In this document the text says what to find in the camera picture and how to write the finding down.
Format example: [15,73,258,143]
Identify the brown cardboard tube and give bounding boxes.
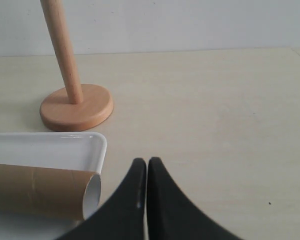
[0,164,101,221]

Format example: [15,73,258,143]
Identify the wooden paper towel holder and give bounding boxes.
[39,0,114,132]

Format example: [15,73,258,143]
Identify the white rectangular plastic tray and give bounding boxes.
[0,132,107,240]

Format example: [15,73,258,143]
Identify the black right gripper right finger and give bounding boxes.
[147,157,240,240]

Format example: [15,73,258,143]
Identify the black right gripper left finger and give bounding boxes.
[59,158,147,240]

